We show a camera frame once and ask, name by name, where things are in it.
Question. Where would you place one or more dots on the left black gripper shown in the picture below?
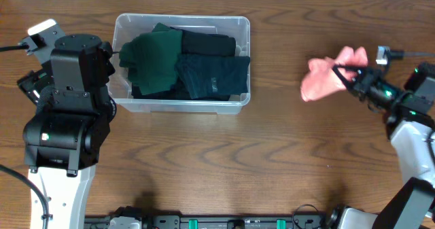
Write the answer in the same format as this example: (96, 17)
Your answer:
(26, 83)

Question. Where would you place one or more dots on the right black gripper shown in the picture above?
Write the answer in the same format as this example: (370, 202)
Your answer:
(362, 83)

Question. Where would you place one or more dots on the coral pink garment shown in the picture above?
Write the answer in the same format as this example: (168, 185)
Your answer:
(321, 81)

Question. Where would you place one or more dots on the dark green garment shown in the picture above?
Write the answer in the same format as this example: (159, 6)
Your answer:
(150, 59)

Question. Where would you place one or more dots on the dark teal garment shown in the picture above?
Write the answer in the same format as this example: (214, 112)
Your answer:
(210, 76)

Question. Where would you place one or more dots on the clear plastic storage container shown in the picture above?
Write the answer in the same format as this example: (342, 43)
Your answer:
(129, 26)

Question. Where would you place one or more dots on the black garment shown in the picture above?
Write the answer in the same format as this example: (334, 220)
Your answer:
(192, 43)

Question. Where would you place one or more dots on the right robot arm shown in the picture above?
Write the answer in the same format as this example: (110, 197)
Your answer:
(410, 130)

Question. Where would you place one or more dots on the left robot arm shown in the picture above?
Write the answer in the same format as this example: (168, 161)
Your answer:
(63, 139)

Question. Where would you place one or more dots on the black mounting rail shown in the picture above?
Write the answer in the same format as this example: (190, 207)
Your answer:
(309, 221)

